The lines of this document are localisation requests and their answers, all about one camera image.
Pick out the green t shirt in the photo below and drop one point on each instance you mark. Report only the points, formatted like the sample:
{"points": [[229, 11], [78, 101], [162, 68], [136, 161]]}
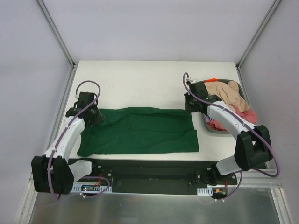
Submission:
{"points": [[140, 130]]}

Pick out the right aluminium table rail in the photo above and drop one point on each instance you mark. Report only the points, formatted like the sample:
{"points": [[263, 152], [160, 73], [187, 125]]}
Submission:
{"points": [[255, 87]]}

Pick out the white cable duct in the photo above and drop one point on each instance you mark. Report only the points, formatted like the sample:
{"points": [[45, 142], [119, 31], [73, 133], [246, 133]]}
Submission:
{"points": [[90, 189], [204, 191]]}

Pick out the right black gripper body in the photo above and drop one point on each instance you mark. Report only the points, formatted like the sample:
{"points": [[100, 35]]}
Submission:
{"points": [[191, 105]]}

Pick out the right aluminium frame post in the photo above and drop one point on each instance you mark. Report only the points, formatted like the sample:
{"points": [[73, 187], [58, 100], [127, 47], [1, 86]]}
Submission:
{"points": [[260, 29]]}

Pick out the aluminium table rail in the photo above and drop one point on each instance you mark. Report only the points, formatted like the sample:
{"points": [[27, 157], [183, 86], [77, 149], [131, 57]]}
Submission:
{"points": [[255, 87], [59, 117]]}

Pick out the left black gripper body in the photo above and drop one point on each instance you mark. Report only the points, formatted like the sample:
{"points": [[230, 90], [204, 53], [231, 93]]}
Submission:
{"points": [[96, 115]]}

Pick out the beige t shirt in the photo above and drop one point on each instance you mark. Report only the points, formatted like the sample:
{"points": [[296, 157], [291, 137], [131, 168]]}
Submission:
{"points": [[229, 93]]}

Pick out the right white cable duct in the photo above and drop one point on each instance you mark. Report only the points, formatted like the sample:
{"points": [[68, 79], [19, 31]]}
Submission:
{"points": [[204, 191]]}

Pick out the left aluminium table rail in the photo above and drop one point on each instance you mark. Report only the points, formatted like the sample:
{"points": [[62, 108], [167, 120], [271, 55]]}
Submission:
{"points": [[59, 117]]}

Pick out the grey laundry basket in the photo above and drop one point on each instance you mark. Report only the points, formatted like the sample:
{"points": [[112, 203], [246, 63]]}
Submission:
{"points": [[229, 94]]}

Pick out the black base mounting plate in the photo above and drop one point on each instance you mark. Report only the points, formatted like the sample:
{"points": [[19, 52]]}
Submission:
{"points": [[150, 177]]}

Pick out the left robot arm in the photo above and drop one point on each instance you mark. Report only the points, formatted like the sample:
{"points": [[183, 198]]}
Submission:
{"points": [[52, 172]]}

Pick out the left white cable duct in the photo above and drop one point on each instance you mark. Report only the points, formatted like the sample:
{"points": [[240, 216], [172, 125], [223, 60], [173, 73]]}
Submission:
{"points": [[90, 189]]}

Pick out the orange t shirt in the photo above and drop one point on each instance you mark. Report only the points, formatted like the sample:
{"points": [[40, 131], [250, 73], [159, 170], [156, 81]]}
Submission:
{"points": [[211, 80]]}

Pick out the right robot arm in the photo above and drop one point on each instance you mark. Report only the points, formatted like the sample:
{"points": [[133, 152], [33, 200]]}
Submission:
{"points": [[253, 144]]}

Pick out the aluminium frame post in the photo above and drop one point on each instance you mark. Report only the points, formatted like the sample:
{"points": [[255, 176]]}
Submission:
{"points": [[260, 29], [54, 30]]}

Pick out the pink t shirt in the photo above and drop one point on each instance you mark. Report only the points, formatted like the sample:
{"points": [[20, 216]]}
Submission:
{"points": [[248, 115]]}

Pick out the left aluminium frame post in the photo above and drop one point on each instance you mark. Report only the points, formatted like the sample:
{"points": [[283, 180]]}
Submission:
{"points": [[54, 30]]}

